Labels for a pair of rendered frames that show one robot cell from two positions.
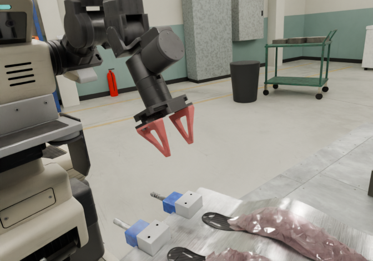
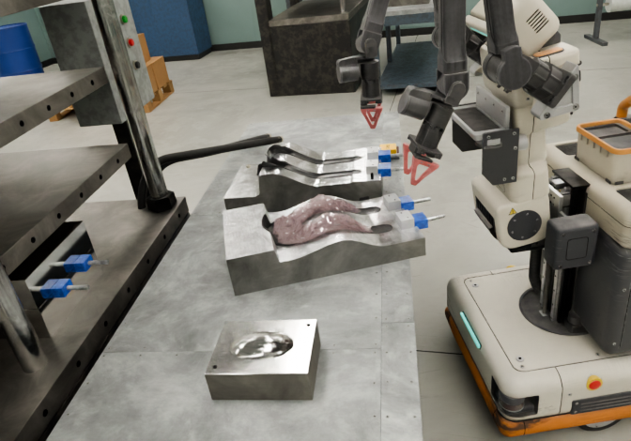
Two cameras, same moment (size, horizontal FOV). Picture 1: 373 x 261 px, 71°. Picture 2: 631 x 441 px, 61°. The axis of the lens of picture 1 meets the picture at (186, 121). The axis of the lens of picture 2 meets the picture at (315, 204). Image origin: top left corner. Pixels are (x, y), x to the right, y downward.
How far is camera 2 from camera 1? 159 cm
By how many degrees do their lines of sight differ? 116
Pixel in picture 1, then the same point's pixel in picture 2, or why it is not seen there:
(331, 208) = (339, 311)
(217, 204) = (394, 235)
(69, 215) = (492, 204)
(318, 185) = (366, 329)
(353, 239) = (300, 250)
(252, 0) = not seen: outside the picture
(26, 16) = not seen: hidden behind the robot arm
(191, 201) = (399, 215)
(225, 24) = not seen: outside the picture
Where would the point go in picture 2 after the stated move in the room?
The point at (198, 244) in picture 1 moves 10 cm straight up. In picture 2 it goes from (372, 217) to (369, 185)
